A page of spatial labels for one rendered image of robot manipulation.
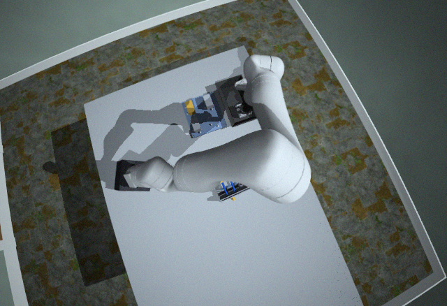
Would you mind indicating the brass-yellow block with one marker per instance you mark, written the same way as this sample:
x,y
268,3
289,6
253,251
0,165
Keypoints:
x,y
190,107

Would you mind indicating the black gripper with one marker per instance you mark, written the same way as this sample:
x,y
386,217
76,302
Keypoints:
x,y
245,108

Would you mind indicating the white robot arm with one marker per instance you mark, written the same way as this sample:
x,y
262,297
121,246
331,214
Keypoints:
x,y
269,161

